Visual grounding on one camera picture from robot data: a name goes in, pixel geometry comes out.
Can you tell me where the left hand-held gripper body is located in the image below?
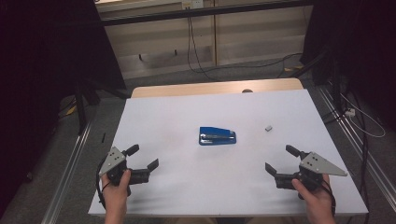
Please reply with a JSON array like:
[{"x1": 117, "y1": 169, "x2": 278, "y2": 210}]
[{"x1": 98, "y1": 146, "x2": 132, "y2": 188}]

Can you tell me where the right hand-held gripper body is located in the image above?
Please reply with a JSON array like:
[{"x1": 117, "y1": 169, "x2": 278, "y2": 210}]
[{"x1": 297, "y1": 151, "x2": 348, "y2": 192}]

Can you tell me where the blue stapler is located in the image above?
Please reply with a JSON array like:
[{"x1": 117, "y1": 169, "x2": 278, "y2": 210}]
[{"x1": 198, "y1": 125, "x2": 237, "y2": 147}]

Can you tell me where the person's left hand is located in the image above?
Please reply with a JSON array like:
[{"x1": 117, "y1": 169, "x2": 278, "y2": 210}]
[{"x1": 100, "y1": 169, "x2": 132, "y2": 216}]

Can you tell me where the person's right hand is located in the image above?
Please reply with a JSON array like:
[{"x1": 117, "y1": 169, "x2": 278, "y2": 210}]
[{"x1": 290, "y1": 173, "x2": 333, "y2": 217}]

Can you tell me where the white table cover sheet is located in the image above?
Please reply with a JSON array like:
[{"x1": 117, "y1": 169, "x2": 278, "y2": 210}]
[{"x1": 87, "y1": 89, "x2": 370, "y2": 217}]

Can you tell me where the black metal stand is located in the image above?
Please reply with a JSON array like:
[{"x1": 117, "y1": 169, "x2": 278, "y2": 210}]
[
  {"x1": 73, "y1": 77, "x2": 133, "y2": 136},
  {"x1": 289, "y1": 46, "x2": 332, "y2": 86}
]

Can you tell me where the wooden table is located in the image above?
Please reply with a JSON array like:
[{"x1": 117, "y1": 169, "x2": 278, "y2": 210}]
[{"x1": 130, "y1": 77, "x2": 304, "y2": 99}]

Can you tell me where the light wooden cabinet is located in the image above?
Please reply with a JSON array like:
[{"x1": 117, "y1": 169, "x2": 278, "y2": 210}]
[{"x1": 94, "y1": 0, "x2": 314, "y2": 80}]

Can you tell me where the black curtain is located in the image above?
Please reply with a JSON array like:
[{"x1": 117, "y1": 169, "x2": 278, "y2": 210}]
[
  {"x1": 301, "y1": 0, "x2": 396, "y2": 133},
  {"x1": 0, "y1": 0, "x2": 127, "y2": 218}
]

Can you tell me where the black horizontal bar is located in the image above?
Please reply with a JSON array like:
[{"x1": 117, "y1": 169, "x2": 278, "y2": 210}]
[{"x1": 99, "y1": 0, "x2": 316, "y2": 28}]

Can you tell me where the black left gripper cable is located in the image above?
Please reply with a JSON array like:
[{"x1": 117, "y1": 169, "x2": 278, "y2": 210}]
[{"x1": 95, "y1": 154, "x2": 112, "y2": 210}]

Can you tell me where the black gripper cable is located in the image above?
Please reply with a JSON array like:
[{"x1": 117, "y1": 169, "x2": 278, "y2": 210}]
[
  {"x1": 95, "y1": 154, "x2": 112, "y2": 210},
  {"x1": 320, "y1": 178, "x2": 338, "y2": 217}
]

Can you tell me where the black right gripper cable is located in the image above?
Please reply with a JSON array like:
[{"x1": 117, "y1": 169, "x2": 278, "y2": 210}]
[{"x1": 320, "y1": 178, "x2": 338, "y2": 217}]

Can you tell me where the aluminium floor rail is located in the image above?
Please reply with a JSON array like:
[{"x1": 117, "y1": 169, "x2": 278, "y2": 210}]
[
  {"x1": 317, "y1": 86, "x2": 396, "y2": 213},
  {"x1": 40, "y1": 120, "x2": 93, "y2": 224}
]

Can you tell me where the black floor cable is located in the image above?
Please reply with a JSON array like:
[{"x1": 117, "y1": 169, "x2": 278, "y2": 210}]
[{"x1": 320, "y1": 90, "x2": 374, "y2": 224}]

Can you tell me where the white cable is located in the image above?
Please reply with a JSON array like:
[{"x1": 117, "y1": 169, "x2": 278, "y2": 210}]
[{"x1": 338, "y1": 92, "x2": 387, "y2": 139}]

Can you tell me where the black hanging cable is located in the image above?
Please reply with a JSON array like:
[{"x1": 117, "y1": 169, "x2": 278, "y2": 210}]
[{"x1": 186, "y1": 15, "x2": 304, "y2": 82}]

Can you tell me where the white wall socket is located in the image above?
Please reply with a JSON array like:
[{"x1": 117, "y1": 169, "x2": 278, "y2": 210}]
[{"x1": 181, "y1": 0, "x2": 205, "y2": 10}]

